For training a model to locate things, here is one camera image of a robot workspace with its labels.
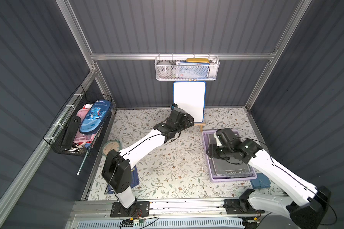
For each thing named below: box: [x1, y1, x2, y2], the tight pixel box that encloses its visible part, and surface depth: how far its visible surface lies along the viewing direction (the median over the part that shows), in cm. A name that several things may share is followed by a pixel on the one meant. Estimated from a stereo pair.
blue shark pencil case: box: [78, 99, 112, 136], surface depth 69 cm
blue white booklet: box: [176, 61, 210, 80], surface depth 88 cm
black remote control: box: [61, 115, 82, 149], surface depth 64 cm
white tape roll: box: [156, 61, 173, 79], surface depth 89 cm
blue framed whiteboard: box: [172, 81, 207, 124], surface depth 92 cm
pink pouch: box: [73, 103, 98, 147], surface depth 68 cm
